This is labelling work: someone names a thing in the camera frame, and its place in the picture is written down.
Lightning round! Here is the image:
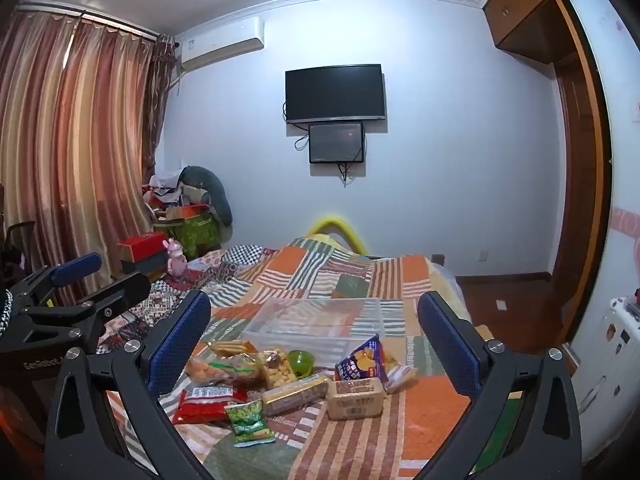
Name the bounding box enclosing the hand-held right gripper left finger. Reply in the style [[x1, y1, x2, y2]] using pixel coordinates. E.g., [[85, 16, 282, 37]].
[[44, 289, 213, 480]]

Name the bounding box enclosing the pile of clothes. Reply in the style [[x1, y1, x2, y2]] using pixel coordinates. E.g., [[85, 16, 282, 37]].
[[142, 167, 211, 222]]

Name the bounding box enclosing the black wall television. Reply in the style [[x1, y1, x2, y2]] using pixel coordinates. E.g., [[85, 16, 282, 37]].
[[285, 64, 386, 125]]

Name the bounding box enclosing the red shoe box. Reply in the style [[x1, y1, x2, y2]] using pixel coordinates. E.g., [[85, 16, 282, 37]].
[[117, 232, 173, 264]]

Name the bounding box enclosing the green jelly cup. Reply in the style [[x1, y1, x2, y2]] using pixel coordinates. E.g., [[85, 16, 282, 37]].
[[287, 349, 316, 378]]

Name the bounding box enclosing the clear round cookie bag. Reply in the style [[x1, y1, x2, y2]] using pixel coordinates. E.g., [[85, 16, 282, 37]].
[[250, 347, 296, 390]]

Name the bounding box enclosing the white air conditioner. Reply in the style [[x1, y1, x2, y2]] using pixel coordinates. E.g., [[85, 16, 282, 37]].
[[175, 16, 266, 73]]

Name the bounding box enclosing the black office chair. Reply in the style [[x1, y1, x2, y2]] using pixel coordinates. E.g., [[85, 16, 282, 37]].
[[0, 220, 37, 281]]

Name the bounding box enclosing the green cardboard box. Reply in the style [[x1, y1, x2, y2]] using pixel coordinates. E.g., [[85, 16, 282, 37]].
[[155, 212, 222, 261]]

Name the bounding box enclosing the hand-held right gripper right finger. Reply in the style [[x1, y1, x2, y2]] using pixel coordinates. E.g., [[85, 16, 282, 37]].
[[416, 290, 586, 480]]

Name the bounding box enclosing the pink wall sticker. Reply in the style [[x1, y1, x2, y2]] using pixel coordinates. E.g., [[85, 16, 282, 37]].
[[611, 206, 640, 242]]

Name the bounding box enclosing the orange puff snack bag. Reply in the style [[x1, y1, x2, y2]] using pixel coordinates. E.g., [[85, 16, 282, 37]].
[[185, 352, 266, 390]]

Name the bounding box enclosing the pink plush toy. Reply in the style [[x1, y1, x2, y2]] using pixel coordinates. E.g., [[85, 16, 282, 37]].
[[162, 239, 189, 276]]

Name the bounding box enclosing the long biscuit packet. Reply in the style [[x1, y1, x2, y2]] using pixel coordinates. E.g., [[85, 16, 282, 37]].
[[261, 374, 331, 417]]

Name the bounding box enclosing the red snack packet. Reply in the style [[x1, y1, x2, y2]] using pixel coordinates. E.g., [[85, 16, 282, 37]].
[[172, 385, 248, 427]]

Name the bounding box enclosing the tan cracker pack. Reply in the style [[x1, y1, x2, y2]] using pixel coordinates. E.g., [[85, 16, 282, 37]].
[[326, 377, 386, 421]]

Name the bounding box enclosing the small black monitor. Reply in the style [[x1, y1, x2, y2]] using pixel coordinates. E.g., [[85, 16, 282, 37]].
[[308, 121, 365, 165]]

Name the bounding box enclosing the white wrapped snack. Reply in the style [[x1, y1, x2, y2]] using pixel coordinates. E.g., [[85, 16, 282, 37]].
[[382, 362, 418, 393]]

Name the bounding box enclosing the white appliance with stickers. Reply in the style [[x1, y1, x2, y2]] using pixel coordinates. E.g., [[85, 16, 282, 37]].
[[570, 295, 640, 466]]

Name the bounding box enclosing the striped patchwork blanket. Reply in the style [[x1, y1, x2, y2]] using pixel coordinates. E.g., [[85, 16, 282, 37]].
[[95, 237, 506, 480]]

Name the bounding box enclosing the yellow foam tube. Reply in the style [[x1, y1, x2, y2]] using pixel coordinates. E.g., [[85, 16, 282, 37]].
[[306, 215, 366, 253]]

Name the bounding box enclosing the brown patterned curtain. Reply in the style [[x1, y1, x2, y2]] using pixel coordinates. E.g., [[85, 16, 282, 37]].
[[142, 37, 177, 181]]

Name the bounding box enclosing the yellow cracker packet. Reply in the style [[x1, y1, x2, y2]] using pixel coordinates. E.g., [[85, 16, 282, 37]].
[[206, 340, 257, 358]]

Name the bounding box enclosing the striped orange curtain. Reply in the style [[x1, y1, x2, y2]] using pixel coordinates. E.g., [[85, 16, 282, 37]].
[[0, 7, 161, 306]]

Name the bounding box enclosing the blue snack bag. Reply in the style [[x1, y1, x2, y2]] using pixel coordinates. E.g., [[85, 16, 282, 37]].
[[334, 334, 390, 383]]

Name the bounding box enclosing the grey pillow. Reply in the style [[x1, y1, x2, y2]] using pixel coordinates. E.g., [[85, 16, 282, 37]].
[[180, 165, 235, 228]]

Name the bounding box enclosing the dark shoe box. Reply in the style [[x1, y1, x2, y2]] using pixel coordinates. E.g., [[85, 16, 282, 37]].
[[120, 252, 172, 282]]

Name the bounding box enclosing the checkered patchwork quilt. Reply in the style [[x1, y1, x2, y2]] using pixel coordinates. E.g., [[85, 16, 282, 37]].
[[97, 244, 281, 356]]

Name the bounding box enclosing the clear plastic container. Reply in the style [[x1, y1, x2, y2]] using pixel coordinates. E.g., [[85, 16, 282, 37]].
[[240, 297, 383, 376]]

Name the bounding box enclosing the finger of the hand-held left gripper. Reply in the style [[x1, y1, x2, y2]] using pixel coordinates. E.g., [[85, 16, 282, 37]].
[[22, 272, 151, 356], [7, 252, 103, 311]]

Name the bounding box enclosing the green pea packet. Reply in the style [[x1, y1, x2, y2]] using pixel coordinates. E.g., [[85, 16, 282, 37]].
[[224, 401, 277, 448]]

